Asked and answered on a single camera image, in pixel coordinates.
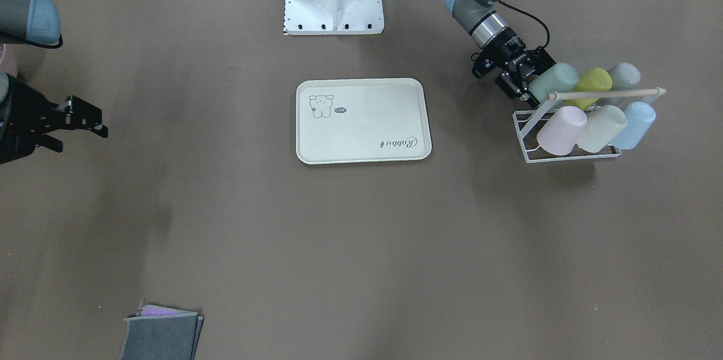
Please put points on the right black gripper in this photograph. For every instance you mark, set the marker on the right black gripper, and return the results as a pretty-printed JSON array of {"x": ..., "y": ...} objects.
[{"x": 21, "y": 113}]

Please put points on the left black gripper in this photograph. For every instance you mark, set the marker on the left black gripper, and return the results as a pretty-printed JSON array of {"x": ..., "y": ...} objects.
[{"x": 510, "y": 46}]

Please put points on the green cup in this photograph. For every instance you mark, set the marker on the green cup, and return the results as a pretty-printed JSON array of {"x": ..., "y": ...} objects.
[{"x": 561, "y": 78}]

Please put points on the cream rabbit tray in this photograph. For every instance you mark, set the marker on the cream rabbit tray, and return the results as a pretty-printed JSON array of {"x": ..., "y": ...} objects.
[{"x": 361, "y": 120}]

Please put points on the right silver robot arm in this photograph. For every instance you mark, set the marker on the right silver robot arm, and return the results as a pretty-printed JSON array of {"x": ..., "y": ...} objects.
[{"x": 33, "y": 22}]

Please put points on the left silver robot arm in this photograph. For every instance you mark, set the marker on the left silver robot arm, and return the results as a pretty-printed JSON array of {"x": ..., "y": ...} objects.
[{"x": 479, "y": 19}]

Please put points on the white cup rack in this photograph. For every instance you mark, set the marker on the white cup rack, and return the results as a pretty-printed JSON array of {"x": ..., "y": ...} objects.
[{"x": 528, "y": 123}]

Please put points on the pink cup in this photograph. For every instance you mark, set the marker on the pink cup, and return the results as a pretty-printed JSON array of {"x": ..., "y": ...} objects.
[{"x": 560, "y": 134}]

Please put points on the yellow cup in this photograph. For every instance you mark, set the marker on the yellow cup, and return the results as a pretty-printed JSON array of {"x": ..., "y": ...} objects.
[{"x": 594, "y": 80}]

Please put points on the cream cup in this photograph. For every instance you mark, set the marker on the cream cup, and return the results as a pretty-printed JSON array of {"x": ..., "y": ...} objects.
[{"x": 603, "y": 125}]

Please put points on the grey cup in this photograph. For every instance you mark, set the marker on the grey cup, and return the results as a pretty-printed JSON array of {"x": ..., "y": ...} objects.
[{"x": 625, "y": 76}]

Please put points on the blue cup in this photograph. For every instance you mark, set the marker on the blue cup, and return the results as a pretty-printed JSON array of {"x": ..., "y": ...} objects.
[{"x": 640, "y": 117}]

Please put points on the grey folded cloth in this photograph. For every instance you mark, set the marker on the grey folded cloth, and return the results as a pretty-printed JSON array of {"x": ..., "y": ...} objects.
[{"x": 157, "y": 332}]

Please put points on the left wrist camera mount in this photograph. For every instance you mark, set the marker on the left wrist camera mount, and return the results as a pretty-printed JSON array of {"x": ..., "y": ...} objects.
[{"x": 538, "y": 61}]

